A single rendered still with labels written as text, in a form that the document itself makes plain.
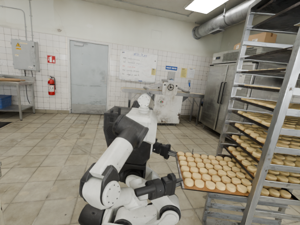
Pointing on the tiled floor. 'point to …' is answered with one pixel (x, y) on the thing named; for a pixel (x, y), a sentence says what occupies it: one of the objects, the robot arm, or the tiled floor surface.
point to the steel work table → (19, 94)
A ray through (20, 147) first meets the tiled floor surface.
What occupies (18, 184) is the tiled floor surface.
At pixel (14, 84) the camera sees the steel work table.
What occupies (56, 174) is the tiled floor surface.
